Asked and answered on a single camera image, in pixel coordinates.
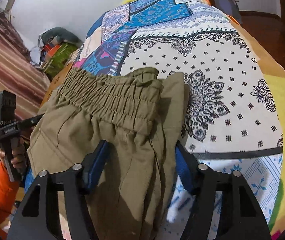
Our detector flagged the olive green pants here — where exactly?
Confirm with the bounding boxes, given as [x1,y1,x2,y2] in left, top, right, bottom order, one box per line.
[27,67,191,240]

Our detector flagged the person's left hand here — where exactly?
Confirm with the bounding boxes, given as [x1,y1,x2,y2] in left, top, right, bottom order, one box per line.
[11,138,27,173]

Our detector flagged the blue patchwork bedspread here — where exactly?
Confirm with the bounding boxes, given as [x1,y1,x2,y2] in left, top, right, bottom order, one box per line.
[23,0,285,240]

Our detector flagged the striped pink curtain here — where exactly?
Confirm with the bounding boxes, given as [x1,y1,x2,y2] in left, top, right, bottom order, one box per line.
[0,11,50,120]

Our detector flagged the wooden lap table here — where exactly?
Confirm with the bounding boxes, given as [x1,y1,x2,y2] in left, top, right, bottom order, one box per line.
[40,63,73,107]

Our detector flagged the pink folded garment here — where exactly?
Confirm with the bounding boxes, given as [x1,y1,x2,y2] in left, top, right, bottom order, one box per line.
[73,58,86,68]

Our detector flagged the green patterned bag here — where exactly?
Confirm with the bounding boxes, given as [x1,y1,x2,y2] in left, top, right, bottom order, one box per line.
[44,43,77,80]

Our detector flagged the yellow orange bed sheet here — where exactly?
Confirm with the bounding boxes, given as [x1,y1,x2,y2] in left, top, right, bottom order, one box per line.
[204,7,285,239]

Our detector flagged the dark blue backpack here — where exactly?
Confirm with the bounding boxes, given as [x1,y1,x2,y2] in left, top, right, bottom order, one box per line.
[214,0,243,25]

